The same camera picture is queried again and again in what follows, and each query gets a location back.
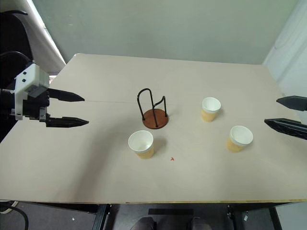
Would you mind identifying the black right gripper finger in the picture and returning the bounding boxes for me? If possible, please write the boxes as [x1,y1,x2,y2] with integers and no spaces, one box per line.
[276,95,307,112]
[264,117,307,141]

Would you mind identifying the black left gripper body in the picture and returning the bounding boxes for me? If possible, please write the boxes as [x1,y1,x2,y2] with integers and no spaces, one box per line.
[23,88,52,128]

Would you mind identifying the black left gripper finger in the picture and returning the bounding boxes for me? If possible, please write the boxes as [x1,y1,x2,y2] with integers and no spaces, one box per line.
[47,88,85,103]
[45,116,90,128]

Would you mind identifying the yellow paper cup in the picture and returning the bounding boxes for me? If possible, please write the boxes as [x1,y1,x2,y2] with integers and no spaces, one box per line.
[225,125,254,153]
[128,130,154,160]
[200,96,222,123]

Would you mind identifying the dark rounded shape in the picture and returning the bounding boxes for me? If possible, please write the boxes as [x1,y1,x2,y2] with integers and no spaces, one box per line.
[130,216,157,230]

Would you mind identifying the black floor tape strip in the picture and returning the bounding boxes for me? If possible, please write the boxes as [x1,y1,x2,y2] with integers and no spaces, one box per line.
[148,208,194,216]

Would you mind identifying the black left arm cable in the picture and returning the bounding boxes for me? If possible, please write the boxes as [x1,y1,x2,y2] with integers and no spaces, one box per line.
[0,51,33,67]

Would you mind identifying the wooden base wire cup holder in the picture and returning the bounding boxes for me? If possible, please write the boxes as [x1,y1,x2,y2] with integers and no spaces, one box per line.
[137,88,170,130]

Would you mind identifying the black table frame leg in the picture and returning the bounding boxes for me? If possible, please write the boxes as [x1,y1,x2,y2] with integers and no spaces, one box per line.
[225,203,283,230]
[92,203,114,230]

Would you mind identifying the black floor cable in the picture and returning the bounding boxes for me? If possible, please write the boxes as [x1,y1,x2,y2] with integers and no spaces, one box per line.
[0,205,30,230]

